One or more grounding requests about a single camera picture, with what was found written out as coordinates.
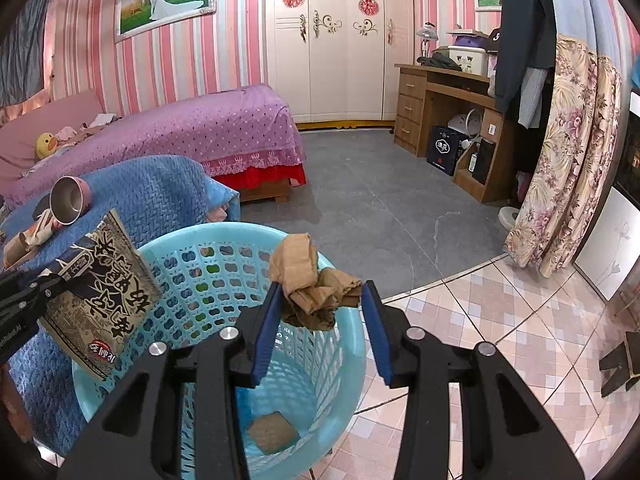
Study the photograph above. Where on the pink headboard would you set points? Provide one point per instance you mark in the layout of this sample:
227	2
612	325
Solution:
18	137

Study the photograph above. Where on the beige cloth rag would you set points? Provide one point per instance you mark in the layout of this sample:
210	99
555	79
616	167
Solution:
25	245

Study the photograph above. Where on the wooden desk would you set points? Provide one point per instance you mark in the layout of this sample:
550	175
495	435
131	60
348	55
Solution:
429	97

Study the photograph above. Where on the floral curtain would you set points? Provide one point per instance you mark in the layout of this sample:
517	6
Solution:
575	157

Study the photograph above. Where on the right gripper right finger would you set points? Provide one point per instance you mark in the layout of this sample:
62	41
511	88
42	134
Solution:
506	432

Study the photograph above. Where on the white storage box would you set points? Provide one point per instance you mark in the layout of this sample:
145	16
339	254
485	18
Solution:
471	60

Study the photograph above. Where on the wedding photo picture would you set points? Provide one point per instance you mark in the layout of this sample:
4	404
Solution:
136	16

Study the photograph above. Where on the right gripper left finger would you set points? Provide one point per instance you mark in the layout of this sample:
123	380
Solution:
136	432

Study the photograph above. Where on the white wardrobe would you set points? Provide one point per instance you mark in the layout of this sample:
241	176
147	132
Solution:
336	61

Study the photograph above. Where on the grey window curtain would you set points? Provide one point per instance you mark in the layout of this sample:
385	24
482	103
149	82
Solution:
22	66

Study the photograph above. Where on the pink steel-lined mug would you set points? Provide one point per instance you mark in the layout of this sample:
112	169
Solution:
70	198

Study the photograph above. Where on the desk lamp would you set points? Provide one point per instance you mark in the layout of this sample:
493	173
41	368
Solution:
428	35

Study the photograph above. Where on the yellow duck plush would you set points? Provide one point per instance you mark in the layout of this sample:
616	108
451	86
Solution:
46	145

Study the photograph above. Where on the blue knitted blanket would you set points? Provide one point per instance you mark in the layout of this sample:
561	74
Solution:
153	196

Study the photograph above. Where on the light blue plastic basket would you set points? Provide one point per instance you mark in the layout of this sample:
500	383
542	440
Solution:
208	274

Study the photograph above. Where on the black printed snack bag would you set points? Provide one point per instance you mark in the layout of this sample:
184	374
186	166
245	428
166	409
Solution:
108	291

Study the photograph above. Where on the brown paper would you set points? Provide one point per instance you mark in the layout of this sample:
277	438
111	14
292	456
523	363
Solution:
312	294

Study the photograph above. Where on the purple dotted bed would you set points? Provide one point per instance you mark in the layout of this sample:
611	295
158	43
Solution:
242	137

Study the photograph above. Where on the black shopping bag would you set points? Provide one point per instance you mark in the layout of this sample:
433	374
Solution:
445	148

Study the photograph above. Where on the brown cardboard roll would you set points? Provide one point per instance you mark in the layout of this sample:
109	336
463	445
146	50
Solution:
272	433

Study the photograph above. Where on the black hanging coat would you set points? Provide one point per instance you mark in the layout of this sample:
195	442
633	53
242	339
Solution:
527	40

